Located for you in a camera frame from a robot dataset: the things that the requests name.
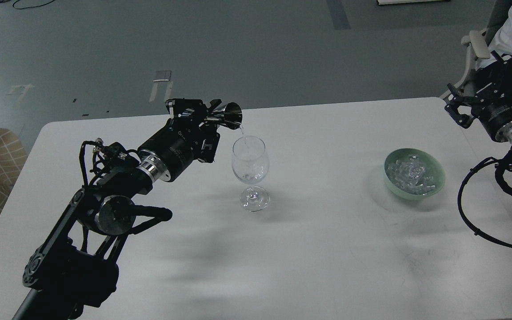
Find black floor cable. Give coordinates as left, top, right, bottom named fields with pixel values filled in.
left=0, top=0, right=55, bottom=17

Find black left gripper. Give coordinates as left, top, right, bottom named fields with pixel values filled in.
left=137, top=99, right=222, bottom=182

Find pale green ice bowl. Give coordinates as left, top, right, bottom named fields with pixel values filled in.
left=383, top=148, right=446, bottom=201

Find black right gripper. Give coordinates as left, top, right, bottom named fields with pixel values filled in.
left=444, top=55, right=512, bottom=142

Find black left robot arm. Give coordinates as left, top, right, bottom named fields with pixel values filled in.
left=13, top=99, right=243, bottom=320

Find clear wine glass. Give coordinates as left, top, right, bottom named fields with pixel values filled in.
left=232, top=136, right=270, bottom=212

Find steel cocktail jigger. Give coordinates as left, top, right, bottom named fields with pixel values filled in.
left=205, top=103, right=243, bottom=130

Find grey office chair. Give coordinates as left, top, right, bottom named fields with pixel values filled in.
left=453, top=0, right=512, bottom=96

